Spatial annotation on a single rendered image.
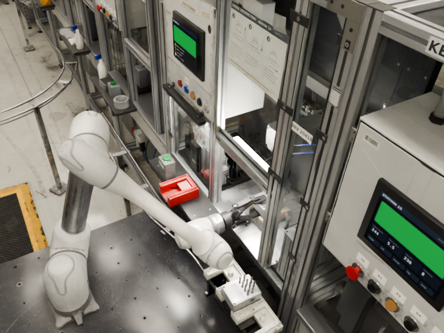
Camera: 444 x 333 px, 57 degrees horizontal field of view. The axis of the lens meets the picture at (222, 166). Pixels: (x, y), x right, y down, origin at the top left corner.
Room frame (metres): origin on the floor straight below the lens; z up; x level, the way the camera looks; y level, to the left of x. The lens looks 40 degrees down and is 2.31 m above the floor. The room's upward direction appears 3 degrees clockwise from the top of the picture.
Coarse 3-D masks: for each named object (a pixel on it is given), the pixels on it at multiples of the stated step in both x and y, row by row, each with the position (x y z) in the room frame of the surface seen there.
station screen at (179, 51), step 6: (174, 24) 1.60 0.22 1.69; (180, 24) 1.55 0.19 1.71; (186, 30) 1.51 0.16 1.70; (192, 36) 1.47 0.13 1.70; (174, 42) 1.60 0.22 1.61; (174, 48) 1.60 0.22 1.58; (180, 48) 1.56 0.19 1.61; (174, 54) 1.61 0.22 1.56; (180, 54) 1.56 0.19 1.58; (186, 54) 1.51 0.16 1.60; (180, 60) 1.56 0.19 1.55; (186, 60) 1.51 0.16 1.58; (192, 60) 1.47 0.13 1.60; (186, 66) 1.51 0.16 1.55; (192, 66) 1.47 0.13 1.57
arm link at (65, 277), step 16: (64, 256) 0.99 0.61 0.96; (80, 256) 1.05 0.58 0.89; (48, 272) 0.92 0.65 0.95; (64, 272) 0.92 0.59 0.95; (80, 272) 0.96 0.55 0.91; (48, 288) 0.89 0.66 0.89; (64, 288) 0.89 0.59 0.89; (80, 288) 0.92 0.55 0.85; (64, 304) 0.87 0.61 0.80; (80, 304) 0.90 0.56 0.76
